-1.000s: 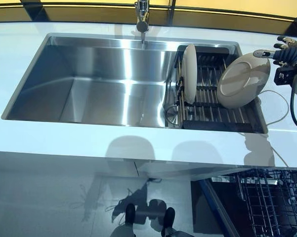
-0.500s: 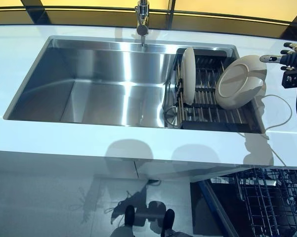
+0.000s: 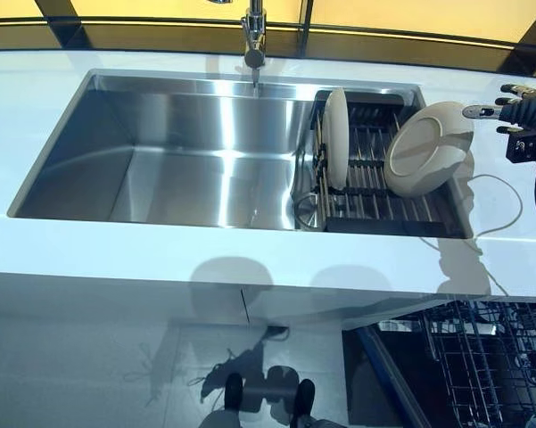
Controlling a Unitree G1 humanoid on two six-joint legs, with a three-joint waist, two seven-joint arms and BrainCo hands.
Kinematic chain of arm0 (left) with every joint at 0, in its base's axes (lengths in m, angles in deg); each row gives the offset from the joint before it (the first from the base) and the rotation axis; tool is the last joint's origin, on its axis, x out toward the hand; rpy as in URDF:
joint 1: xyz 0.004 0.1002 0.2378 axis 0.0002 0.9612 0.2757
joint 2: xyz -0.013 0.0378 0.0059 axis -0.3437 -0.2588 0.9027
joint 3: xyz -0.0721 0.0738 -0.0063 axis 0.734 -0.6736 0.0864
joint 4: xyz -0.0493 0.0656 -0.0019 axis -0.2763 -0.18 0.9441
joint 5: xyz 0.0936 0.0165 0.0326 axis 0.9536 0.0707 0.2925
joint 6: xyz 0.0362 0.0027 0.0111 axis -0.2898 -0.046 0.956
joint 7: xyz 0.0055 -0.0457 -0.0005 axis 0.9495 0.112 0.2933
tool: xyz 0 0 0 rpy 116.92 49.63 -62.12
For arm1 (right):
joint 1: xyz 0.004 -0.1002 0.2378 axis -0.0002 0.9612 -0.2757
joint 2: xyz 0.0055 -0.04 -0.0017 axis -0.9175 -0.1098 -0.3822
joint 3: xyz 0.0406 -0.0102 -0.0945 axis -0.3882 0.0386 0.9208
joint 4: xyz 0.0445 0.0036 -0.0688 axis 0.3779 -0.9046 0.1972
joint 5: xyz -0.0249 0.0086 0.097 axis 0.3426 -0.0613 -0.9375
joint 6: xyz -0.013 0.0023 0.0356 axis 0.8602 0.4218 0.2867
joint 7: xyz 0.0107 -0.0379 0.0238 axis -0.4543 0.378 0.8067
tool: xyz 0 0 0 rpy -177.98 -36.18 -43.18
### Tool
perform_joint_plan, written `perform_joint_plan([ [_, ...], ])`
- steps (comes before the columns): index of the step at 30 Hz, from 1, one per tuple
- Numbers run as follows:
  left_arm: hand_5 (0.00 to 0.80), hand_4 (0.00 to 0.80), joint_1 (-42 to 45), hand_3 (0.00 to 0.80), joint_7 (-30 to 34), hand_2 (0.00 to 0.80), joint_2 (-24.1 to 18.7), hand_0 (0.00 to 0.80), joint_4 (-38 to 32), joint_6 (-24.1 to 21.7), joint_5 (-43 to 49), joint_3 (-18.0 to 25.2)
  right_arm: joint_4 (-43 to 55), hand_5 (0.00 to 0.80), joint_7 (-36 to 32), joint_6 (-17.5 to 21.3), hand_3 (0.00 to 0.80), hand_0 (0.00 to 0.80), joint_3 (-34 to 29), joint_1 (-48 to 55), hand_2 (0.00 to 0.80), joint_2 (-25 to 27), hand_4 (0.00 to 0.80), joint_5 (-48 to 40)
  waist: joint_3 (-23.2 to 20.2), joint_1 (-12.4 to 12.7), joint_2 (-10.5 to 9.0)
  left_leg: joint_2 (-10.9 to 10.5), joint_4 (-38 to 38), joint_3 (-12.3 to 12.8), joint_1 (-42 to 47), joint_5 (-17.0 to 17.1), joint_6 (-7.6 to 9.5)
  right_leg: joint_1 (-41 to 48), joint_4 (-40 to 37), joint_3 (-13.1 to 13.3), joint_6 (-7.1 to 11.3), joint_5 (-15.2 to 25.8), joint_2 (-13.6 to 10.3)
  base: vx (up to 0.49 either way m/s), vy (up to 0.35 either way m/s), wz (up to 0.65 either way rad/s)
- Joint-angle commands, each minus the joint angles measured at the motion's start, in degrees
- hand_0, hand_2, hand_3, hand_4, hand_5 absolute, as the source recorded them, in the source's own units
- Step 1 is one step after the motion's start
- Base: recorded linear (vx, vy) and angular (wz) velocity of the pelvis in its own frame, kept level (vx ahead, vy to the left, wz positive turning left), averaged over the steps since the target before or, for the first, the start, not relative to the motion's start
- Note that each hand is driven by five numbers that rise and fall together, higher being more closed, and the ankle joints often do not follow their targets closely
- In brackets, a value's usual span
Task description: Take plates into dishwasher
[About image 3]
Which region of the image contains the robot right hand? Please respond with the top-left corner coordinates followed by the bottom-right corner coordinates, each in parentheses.
top-left (461, 82), bottom-right (536, 135)

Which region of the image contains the cream round plate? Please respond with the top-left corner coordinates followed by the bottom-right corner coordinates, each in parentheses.
top-left (322, 87), bottom-right (351, 189)
top-left (383, 101), bottom-right (475, 199)

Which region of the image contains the black dishwasher door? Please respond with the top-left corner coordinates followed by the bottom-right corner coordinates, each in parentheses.
top-left (341, 320), bottom-right (452, 428)

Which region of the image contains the black dish drying rack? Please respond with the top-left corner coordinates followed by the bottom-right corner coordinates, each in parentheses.
top-left (310, 88), bottom-right (474, 240)

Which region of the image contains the round metal sink drain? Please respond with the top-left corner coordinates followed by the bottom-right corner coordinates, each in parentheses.
top-left (293, 191), bottom-right (329, 231)

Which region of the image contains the chrome pull-down kitchen faucet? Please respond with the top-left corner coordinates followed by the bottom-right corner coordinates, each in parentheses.
top-left (204, 0), bottom-right (268, 97)

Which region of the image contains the white cabinet door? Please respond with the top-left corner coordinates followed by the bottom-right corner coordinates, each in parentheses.
top-left (48, 272), bottom-right (252, 327)
top-left (242, 284), bottom-right (425, 332)

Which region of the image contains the stainless steel sink basin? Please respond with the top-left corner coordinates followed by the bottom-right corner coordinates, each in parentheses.
top-left (6, 66), bottom-right (476, 243)

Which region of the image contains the robot left leg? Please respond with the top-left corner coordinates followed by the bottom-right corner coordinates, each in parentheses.
top-left (200, 372), bottom-right (252, 428)

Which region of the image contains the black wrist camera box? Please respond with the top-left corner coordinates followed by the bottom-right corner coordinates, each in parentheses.
top-left (506, 131), bottom-right (536, 163)

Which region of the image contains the thin white cable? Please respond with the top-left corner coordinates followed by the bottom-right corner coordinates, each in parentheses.
top-left (420, 173), bottom-right (524, 256)

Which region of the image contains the dishwasher lower wire rack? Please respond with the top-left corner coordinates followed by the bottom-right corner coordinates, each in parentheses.
top-left (421, 298), bottom-right (536, 428)

